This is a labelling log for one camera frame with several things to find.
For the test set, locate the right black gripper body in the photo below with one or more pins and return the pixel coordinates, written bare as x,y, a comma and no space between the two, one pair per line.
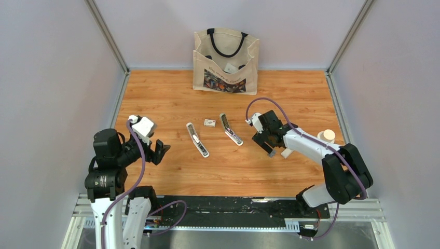
264,136

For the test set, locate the staples tray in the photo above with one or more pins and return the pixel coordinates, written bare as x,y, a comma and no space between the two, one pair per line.
286,153

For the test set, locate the grey stapler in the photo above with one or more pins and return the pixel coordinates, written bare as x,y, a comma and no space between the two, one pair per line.
228,130

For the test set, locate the white stapler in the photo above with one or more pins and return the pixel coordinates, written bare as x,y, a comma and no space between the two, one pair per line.
196,140

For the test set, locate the white staples box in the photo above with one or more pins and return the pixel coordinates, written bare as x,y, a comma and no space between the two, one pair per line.
209,123

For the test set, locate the grey staple strip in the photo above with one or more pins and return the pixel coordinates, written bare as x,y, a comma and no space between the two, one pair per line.
272,153

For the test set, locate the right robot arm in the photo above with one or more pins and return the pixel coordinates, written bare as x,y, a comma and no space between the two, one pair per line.
346,175

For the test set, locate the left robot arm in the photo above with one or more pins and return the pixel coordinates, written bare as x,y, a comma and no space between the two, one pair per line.
110,185

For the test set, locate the white plastic bottle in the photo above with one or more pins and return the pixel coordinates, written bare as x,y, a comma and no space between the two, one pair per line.
327,135

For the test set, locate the beige canvas tote bag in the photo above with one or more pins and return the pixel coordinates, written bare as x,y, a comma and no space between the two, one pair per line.
225,60

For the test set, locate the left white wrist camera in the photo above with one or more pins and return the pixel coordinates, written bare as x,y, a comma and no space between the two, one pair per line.
143,127

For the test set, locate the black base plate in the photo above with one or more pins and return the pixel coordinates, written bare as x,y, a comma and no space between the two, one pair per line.
232,212

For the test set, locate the aluminium frame rail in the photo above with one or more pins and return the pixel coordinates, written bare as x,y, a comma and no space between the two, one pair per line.
357,224

